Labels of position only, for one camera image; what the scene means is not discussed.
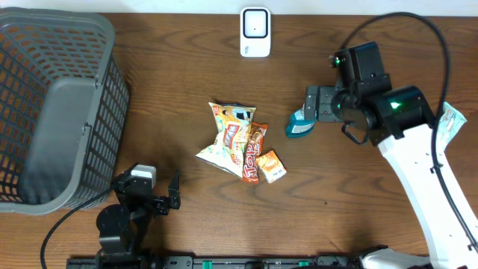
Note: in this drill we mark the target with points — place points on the cream snack bag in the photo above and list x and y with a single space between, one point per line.
234 123

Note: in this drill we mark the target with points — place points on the blue mouthwash bottle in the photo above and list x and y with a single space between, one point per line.
298 125

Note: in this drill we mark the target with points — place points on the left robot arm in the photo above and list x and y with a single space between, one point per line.
123 226

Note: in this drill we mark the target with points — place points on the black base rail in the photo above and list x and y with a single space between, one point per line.
188 262

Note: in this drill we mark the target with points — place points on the green white paper label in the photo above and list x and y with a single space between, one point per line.
449 125

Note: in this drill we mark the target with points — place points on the white barcode scanner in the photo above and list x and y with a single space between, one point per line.
255 32

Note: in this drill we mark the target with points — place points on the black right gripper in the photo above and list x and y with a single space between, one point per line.
326 113

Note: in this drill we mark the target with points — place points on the grey plastic shopping basket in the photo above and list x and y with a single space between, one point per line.
63 109

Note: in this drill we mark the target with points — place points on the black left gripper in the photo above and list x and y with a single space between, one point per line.
162 204

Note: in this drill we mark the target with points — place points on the orange chocolate bar wrapper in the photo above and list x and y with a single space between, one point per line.
252 151

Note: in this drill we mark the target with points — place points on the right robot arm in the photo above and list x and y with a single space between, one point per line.
399 123

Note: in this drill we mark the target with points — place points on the small orange snack packet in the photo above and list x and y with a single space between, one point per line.
271 166

